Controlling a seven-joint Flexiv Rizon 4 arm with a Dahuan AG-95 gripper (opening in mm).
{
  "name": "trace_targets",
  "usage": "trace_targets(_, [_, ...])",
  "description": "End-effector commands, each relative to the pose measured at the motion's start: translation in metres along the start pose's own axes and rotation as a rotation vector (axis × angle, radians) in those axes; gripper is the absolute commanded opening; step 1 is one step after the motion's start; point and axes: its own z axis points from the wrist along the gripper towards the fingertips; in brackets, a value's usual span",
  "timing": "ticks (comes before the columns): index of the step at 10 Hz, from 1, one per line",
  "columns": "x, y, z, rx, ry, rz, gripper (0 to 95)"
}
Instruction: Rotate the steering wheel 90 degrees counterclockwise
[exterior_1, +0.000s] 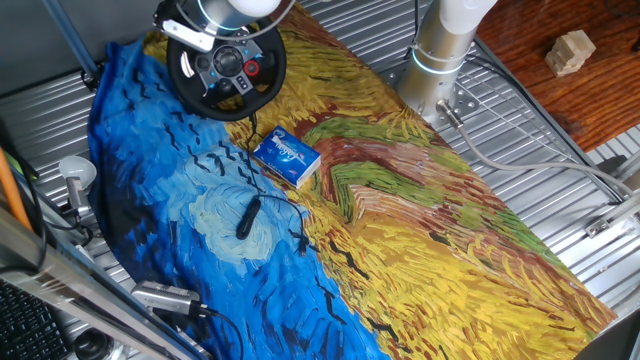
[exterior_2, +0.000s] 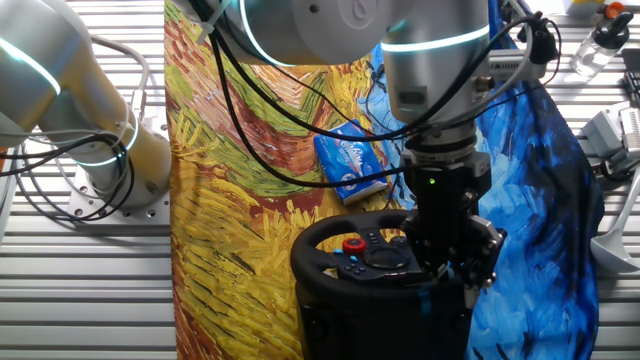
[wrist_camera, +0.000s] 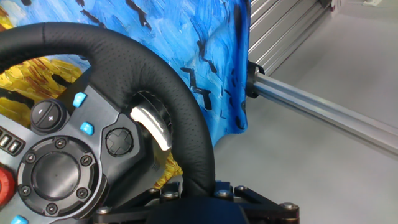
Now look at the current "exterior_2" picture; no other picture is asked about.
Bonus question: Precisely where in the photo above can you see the grey cable along wrist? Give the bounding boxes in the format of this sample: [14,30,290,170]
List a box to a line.
[429,0,536,131]

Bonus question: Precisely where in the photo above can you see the silver wrist camera bar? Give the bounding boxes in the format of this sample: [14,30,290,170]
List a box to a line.
[487,47,549,81]

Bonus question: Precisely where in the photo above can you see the silver ribbed depth camera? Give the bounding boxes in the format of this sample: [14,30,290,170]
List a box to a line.
[579,102,640,174]

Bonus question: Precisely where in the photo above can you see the black keyboard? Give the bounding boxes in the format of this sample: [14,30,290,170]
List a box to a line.
[622,47,640,109]

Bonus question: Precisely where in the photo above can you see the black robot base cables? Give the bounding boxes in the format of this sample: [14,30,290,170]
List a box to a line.
[0,132,136,224]

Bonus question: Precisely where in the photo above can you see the black gripper power cable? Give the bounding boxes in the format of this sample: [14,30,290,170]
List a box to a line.
[207,24,421,190]

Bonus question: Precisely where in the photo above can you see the Van Gogh painting tablecloth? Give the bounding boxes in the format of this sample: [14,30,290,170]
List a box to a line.
[163,0,606,360]

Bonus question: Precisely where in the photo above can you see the clear bottle black cap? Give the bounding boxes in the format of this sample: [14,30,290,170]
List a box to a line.
[569,2,635,81]

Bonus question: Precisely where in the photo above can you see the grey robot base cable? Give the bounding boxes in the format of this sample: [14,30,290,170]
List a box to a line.
[89,34,152,124]

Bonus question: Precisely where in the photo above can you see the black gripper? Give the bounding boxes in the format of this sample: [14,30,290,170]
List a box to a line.
[402,149,507,311]

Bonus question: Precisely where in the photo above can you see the white zip tie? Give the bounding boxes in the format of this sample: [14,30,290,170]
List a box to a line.
[194,0,234,46]

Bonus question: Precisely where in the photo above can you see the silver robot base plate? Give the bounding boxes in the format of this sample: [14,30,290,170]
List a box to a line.
[67,162,172,226]

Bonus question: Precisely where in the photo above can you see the black racing steering wheel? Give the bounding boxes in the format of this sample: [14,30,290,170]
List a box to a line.
[289,209,501,306]

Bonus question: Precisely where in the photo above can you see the black steering wheel base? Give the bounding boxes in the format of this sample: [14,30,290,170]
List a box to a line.
[294,282,474,360]

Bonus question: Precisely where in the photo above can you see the blue tissue pack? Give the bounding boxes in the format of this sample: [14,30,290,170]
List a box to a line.
[313,119,390,206]

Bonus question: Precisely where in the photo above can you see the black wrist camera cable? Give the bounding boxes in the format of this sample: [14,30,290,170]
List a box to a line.
[189,0,564,144]

